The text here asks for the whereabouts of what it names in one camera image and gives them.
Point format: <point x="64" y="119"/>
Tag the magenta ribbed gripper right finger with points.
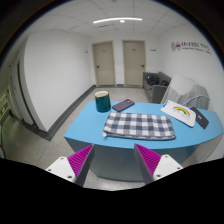
<point x="154" y="166"/>

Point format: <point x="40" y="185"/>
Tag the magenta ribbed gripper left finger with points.
<point x="75" y="167"/>

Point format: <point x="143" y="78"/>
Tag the blue white checkered towel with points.
<point x="139" y="126"/>

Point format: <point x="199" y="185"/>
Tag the blue curved table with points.
<point x="114" y="157"/>

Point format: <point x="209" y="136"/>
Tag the white rainbow booklet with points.
<point x="179" y="112"/>

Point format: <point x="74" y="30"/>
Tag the black notebook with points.
<point x="200" y="118"/>

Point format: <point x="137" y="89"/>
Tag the dark purple smartphone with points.
<point x="123" y="105"/>

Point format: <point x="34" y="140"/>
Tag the dark teal mug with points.
<point x="102" y="100"/>

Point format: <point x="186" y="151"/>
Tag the grey covered chair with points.
<point x="186" y="92"/>

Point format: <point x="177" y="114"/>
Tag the black bag on sofa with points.
<point x="153" y="80"/>

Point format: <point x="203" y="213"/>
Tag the right beige door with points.
<point x="134" y="62"/>

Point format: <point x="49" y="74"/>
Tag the beige door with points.
<point x="104" y="64"/>
<point x="134" y="62"/>

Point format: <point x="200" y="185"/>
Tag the left beige door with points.
<point x="104" y="64"/>

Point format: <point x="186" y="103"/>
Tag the long ceiling light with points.
<point x="121" y="19"/>

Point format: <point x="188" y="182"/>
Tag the wall logo sign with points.
<point x="196" y="46"/>

